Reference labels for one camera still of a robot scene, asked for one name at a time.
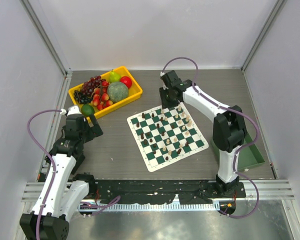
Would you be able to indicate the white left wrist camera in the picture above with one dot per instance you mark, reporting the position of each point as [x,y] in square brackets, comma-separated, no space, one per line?
[71,111]

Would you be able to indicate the green white chess board mat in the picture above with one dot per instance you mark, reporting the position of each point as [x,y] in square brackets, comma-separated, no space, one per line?
[171,133]

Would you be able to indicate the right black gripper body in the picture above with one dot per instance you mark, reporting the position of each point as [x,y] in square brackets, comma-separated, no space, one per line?
[168,95]

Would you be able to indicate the yellow plastic fruit tray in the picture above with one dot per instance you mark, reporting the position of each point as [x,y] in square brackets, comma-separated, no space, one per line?
[134,93]

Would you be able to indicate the green avocado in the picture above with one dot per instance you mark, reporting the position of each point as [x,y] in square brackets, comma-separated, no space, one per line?
[87,110]

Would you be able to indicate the green pear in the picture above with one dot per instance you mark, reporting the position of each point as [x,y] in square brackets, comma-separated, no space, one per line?
[114,76]

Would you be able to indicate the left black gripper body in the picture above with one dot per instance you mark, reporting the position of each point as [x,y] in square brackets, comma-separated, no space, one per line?
[86,134]

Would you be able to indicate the green plastic tray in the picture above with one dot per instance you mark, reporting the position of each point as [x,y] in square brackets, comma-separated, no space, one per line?
[249,158]

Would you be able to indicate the black grape bunch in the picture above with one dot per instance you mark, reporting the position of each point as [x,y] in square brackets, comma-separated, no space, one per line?
[80,98]

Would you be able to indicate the red apple in tray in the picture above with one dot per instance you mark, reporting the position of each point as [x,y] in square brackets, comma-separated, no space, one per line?
[127,81]

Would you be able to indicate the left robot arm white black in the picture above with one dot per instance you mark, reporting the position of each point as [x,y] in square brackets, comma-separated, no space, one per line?
[50,217]

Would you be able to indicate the green netted melon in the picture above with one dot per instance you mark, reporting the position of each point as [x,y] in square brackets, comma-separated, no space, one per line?
[117,91]

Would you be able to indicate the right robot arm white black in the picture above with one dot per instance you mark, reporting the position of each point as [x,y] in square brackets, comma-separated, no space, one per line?
[228,125]

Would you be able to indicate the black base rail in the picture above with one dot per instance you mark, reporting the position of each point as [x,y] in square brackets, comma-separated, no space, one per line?
[159,192]

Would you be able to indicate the dark purple grape bunch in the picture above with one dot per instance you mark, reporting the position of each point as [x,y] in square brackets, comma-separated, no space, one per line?
[88,88]

